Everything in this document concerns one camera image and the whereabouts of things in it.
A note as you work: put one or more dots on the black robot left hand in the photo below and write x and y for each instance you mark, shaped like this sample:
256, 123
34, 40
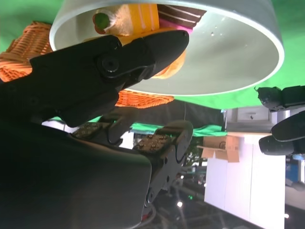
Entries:
286, 138

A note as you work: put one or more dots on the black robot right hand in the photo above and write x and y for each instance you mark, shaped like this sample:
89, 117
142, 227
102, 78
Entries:
59, 155

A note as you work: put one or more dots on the grey round bowl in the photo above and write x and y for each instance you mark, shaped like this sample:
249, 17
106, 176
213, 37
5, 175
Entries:
226, 59

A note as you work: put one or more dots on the orange wicker basket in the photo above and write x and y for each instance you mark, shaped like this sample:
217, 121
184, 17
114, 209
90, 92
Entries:
23, 47

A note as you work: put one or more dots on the chocolate layered cake slice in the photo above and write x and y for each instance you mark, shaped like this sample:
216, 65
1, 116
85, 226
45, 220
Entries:
181, 14

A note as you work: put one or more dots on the grey drawer cabinet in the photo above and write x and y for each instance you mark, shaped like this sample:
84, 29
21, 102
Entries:
250, 117

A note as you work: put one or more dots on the brown cardboard box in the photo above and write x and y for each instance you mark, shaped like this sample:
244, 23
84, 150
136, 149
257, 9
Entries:
219, 145

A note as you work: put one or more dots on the green tablecloth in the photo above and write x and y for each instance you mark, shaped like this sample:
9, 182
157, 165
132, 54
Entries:
290, 59

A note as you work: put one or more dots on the green leafy plant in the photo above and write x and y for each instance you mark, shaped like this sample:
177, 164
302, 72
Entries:
194, 152

